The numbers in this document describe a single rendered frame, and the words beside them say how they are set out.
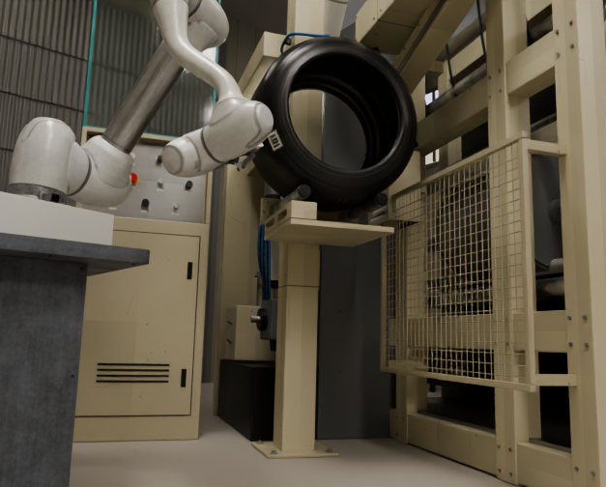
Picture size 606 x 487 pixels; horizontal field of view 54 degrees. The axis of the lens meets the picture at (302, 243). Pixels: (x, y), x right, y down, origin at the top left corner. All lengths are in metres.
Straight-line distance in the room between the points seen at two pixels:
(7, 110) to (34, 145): 3.41
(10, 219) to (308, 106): 1.28
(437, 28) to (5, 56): 3.82
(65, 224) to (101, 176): 0.27
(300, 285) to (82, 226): 0.91
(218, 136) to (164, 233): 1.17
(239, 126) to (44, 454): 0.98
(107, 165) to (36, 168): 0.23
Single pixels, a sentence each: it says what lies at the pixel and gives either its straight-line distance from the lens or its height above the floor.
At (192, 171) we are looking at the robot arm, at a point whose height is 0.82.
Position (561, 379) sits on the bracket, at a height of 0.33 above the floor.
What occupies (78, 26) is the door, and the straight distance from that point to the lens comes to 5.66.
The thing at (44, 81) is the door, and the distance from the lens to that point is 5.39.
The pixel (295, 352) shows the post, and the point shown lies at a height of 0.37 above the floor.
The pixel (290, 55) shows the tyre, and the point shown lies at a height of 1.37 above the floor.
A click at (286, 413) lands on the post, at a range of 2.28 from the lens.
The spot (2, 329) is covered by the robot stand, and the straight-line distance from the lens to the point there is 1.69.
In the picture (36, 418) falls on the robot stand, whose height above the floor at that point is 0.20.
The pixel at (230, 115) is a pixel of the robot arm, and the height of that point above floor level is 0.94.
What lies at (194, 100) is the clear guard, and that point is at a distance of 2.77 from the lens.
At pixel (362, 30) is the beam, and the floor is 1.67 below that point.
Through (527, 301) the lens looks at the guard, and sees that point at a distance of 1.66.
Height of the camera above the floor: 0.42
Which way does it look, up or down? 9 degrees up
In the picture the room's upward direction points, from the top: 2 degrees clockwise
